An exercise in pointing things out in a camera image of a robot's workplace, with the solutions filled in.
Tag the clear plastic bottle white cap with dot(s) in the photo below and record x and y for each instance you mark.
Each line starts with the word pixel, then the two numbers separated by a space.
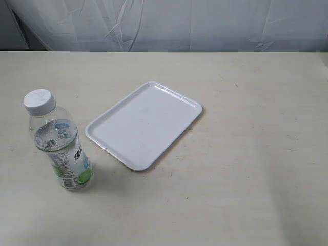
pixel 55 134

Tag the white rectangular plastic tray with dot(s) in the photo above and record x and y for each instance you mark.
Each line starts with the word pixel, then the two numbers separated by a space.
pixel 142 126

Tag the white wrinkled backdrop cloth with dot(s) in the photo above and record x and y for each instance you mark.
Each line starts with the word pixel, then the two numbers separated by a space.
pixel 165 26

